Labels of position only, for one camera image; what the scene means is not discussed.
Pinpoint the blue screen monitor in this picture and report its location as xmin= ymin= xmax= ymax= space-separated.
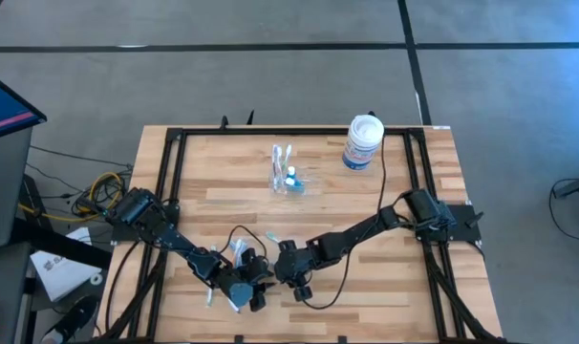
xmin=0 ymin=69 xmax=48 ymax=143

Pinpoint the black aluminium table frame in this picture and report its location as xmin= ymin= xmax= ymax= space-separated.
xmin=96 ymin=110 xmax=508 ymax=344

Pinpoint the grey stand leg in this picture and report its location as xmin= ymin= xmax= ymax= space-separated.
xmin=553 ymin=170 xmax=579 ymax=200

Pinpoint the person's foot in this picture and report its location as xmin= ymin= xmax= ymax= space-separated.
xmin=40 ymin=294 xmax=99 ymax=344

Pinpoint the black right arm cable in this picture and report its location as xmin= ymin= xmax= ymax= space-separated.
xmin=301 ymin=136 xmax=387 ymax=311

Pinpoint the black floor cable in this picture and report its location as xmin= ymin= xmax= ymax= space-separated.
xmin=548 ymin=177 xmax=579 ymax=243

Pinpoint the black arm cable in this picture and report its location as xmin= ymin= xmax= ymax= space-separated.
xmin=220 ymin=224 xmax=270 ymax=262
xmin=301 ymin=136 xmax=387 ymax=311

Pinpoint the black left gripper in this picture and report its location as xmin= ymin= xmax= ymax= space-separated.
xmin=216 ymin=255 xmax=276 ymax=312

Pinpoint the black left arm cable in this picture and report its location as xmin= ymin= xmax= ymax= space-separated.
xmin=220 ymin=224 xmax=270 ymax=262

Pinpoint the blue toothbrush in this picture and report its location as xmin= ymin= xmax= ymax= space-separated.
xmin=232 ymin=238 xmax=248 ymax=269

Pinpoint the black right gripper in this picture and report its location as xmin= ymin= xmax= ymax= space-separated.
xmin=275 ymin=240 xmax=319 ymax=303

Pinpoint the white paper booklet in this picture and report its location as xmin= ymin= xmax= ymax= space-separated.
xmin=30 ymin=226 xmax=103 ymax=303

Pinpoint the white wipes canister blue label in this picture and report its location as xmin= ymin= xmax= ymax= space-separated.
xmin=341 ymin=113 xmax=385 ymax=172

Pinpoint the yellow cable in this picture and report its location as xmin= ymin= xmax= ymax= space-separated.
xmin=17 ymin=171 xmax=128 ymax=224

